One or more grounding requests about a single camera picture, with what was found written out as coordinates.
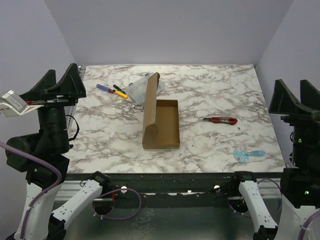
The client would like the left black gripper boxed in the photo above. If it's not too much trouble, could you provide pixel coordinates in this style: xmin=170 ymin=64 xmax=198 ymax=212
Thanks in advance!
xmin=21 ymin=62 xmax=88 ymax=152

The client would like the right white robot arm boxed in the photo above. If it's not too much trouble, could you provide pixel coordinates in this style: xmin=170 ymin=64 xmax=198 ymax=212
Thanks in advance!
xmin=229 ymin=79 xmax=320 ymax=240

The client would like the yellow handled screwdriver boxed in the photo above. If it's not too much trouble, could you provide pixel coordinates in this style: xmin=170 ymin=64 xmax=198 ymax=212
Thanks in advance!
xmin=112 ymin=90 xmax=128 ymax=99

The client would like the white blue packaged item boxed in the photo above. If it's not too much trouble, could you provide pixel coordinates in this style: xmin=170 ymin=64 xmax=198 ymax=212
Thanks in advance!
xmin=233 ymin=147 xmax=267 ymax=163

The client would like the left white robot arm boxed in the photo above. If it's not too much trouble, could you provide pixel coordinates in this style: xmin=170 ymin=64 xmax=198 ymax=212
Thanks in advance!
xmin=0 ymin=63 xmax=112 ymax=240

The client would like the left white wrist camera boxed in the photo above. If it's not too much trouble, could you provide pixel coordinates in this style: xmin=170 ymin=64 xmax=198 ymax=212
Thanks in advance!
xmin=0 ymin=90 xmax=44 ymax=118

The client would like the clear plastic organizer box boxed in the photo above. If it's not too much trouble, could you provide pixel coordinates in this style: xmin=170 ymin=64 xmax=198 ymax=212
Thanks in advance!
xmin=124 ymin=72 xmax=166 ymax=106

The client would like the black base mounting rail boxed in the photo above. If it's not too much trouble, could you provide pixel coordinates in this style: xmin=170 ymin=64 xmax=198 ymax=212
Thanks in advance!
xmin=64 ymin=171 xmax=283 ymax=210

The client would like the red black utility knife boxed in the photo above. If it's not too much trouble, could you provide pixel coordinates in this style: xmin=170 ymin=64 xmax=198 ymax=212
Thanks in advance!
xmin=202 ymin=117 xmax=238 ymax=126

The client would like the brown cardboard express box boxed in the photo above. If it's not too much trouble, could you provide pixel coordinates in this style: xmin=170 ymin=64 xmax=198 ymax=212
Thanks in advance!
xmin=142 ymin=72 xmax=181 ymax=150

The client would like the blue handled screwdriver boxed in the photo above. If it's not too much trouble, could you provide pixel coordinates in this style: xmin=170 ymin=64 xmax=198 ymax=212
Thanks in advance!
xmin=96 ymin=84 xmax=114 ymax=94

